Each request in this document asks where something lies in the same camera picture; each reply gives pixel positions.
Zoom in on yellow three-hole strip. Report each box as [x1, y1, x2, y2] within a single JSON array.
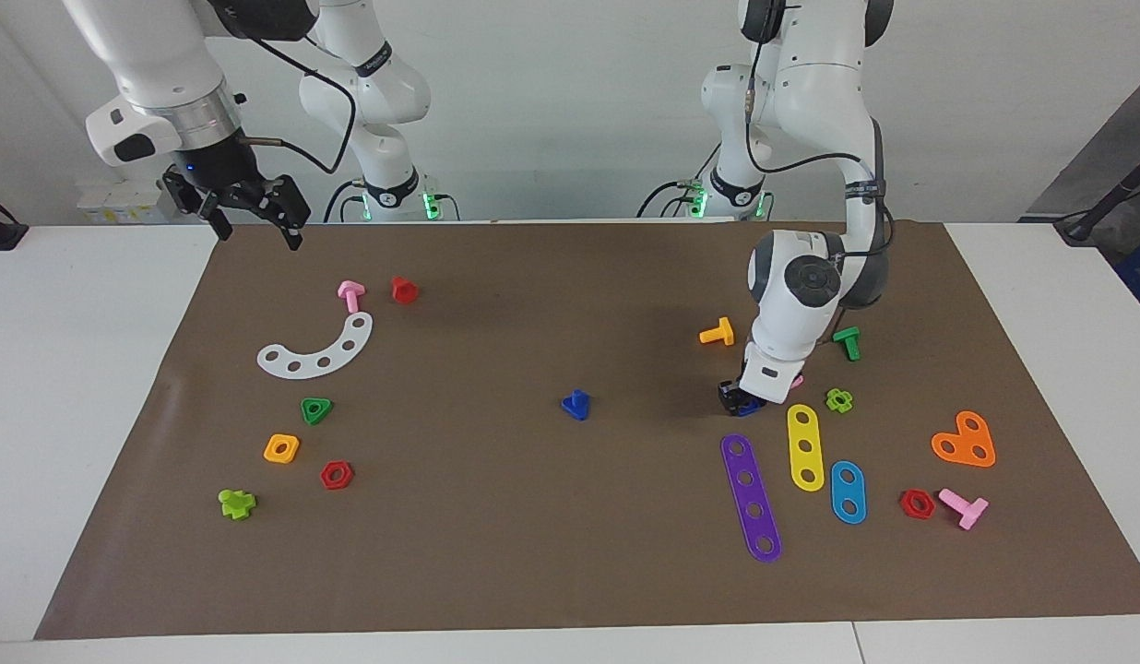
[[787, 404, 825, 492]]

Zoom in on purple four-hole strip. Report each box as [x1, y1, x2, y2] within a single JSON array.
[[720, 433, 783, 563]]

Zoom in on white background box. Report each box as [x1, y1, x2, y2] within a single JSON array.
[[77, 180, 188, 225]]

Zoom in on blue two-hole strip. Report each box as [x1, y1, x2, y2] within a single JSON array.
[[829, 460, 868, 526]]

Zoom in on white curved hole strip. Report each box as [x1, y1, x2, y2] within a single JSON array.
[[256, 311, 374, 380]]

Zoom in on orange heart hole plate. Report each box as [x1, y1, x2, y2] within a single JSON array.
[[931, 410, 997, 468]]

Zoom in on brown table mat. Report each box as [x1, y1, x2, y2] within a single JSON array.
[[33, 220, 1140, 641]]

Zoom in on black stand pole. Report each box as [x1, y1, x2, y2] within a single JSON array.
[[1054, 148, 1140, 246]]

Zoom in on black right base cable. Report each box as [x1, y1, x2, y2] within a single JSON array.
[[323, 178, 364, 223]]

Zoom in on black base cable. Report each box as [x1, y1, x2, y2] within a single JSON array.
[[323, 178, 364, 223], [636, 138, 724, 219]]

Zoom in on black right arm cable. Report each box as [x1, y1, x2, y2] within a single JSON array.
[[243, 35, 359, 175]]

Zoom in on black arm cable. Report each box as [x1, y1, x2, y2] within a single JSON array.
[[743, 0, 896, 255], [243, 35, 359, 175]]

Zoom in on black left base cable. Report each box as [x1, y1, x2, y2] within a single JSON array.
[[636, 138, 724, 219]]

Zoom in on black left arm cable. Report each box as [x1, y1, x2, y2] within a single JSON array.
[[743, 0, 896, 255]]

